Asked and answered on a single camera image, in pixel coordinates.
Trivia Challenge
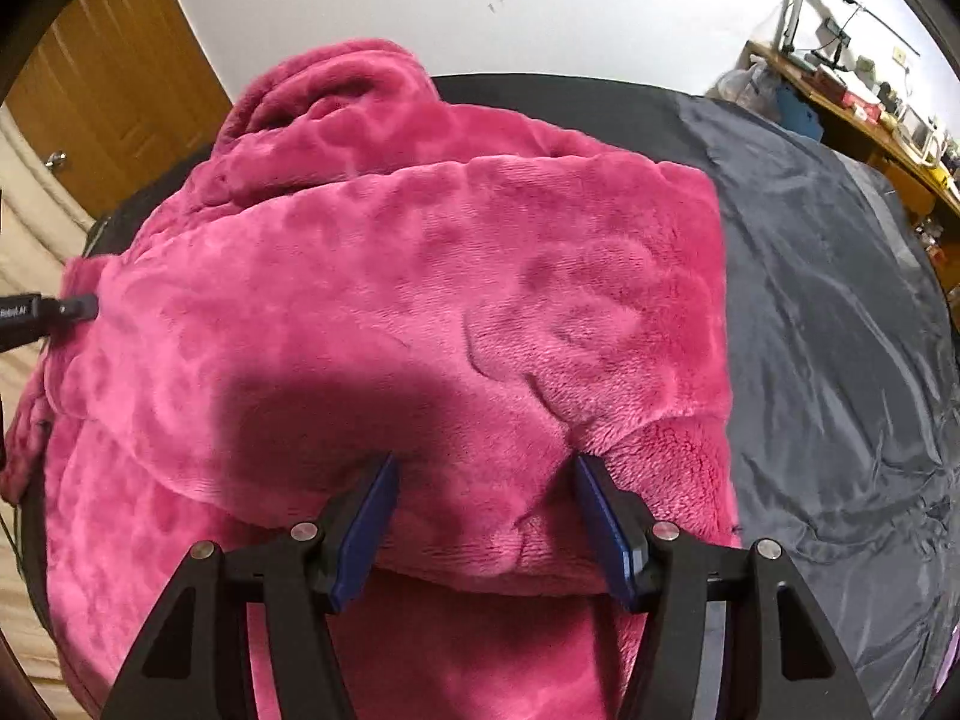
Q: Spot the cluttered wooden desk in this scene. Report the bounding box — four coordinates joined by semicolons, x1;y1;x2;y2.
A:
806;52;960;181

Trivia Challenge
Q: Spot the wooden door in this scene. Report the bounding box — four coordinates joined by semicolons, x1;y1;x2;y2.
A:
4;0;233;222

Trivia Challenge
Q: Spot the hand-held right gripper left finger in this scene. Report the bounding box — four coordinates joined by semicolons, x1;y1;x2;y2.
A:
101;452;402;720

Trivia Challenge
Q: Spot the white plastic bag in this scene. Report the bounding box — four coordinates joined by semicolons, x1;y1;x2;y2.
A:
709;64;785;121

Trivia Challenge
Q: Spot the pink fleece robe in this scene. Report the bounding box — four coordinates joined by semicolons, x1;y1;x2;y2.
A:
0;37;743;720

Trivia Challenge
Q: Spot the blue hanging cloth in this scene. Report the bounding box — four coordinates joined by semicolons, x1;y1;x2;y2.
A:
776;82;824;143

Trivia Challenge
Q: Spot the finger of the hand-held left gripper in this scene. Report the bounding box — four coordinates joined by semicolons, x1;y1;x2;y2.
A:
49;295;100;323

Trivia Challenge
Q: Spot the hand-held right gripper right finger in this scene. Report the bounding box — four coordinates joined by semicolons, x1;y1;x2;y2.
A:
574;454;875;720

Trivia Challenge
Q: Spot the black table cover cloth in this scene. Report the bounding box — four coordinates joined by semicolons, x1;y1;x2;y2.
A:
15;73;960;720

